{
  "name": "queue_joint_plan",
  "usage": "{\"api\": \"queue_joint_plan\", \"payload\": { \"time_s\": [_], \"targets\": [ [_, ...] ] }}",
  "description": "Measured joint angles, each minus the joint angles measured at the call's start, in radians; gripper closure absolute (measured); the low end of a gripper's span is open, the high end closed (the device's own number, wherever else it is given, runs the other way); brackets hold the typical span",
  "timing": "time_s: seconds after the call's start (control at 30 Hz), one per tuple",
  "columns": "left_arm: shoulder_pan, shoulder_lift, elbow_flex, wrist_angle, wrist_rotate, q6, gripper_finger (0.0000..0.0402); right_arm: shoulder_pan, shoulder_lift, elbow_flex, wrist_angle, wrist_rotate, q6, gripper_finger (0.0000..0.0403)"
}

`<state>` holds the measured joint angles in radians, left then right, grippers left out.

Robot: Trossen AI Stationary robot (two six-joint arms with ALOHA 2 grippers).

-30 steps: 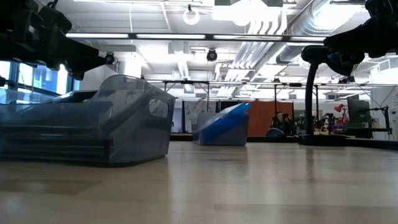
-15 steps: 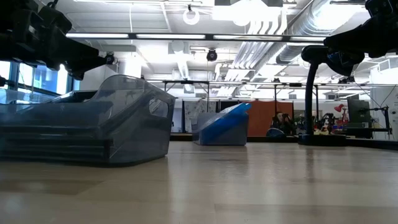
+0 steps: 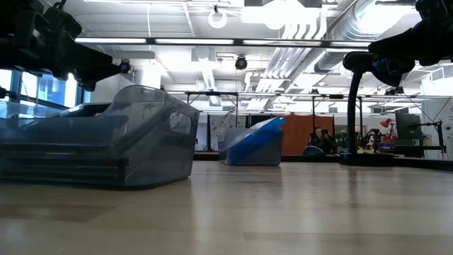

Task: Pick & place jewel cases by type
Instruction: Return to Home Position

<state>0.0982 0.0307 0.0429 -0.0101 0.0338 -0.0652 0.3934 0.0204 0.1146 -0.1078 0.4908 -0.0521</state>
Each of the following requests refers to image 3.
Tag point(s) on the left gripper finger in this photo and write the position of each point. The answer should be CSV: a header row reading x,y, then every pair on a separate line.
x,y
85,81
95,63

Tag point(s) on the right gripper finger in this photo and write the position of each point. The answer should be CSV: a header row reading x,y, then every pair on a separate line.
x,y
396,46

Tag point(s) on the grey translucent plastic bin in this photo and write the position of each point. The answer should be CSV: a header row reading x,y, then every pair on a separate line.
x,y
159,156
269,156

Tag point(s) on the black round ceiling fixture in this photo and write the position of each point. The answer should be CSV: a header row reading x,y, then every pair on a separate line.
x,y
126,67
241,63

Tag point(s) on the large window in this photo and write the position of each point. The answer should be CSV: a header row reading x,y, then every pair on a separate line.
x,y
53,92

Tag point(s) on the small red object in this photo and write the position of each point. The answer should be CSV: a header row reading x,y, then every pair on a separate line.
x,y
386,123

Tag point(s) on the black desk lamp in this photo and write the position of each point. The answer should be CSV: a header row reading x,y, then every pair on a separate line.
x,y
352,117

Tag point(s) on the black computer monitor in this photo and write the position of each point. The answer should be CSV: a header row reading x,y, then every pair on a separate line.
x,y
407,131

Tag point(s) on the long ceiling light strip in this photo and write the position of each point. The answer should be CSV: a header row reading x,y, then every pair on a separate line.
x,y
194,41

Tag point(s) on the person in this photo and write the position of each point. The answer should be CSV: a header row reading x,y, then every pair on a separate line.
x,y
323,140

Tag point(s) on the orange partition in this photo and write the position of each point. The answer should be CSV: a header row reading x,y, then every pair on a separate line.
x,y
301,134

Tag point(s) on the blue-grey chair back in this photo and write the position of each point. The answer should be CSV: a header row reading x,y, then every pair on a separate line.
x,y
313,151

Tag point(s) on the silver ventilation duct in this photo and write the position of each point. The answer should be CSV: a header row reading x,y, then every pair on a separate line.
x,y
348,25

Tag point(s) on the black metal workstation frame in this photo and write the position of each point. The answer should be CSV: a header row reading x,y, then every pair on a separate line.
x,y
212,93

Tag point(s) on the black aluminium table frame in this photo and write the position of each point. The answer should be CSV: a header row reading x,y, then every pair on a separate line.
x,y
424,163

